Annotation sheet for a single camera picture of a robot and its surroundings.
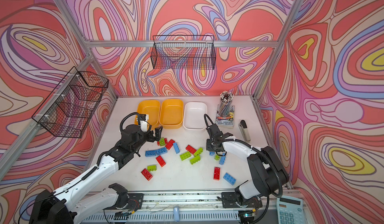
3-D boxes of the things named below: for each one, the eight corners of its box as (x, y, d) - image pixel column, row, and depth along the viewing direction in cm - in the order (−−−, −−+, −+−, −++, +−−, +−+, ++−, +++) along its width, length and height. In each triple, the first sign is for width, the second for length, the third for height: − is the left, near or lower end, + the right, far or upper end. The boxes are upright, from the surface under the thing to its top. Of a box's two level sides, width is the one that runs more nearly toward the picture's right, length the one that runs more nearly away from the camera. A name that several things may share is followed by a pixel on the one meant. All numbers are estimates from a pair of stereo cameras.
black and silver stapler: (244, 142, 95) (246, 139, 92) (237, 123, 105) (238, 120, 101) (251, 141, 95) (253, 138, 92) (243, 122, 105) (244, 119, 102)
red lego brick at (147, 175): (141, 173, 84) (140, 172, 83) (146, 168, 86) (145, 167, 84) (148, 181, 82) (147, 180, 80) (153, 176, 83) (152, 175, 82)
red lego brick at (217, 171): (213, 179, 82) (214, 178, 81) (214, 167, 86) (214, 166, 85) (219, 180, 82) (220, 179, 80) (219, 168, 86) (220, 167, 84)
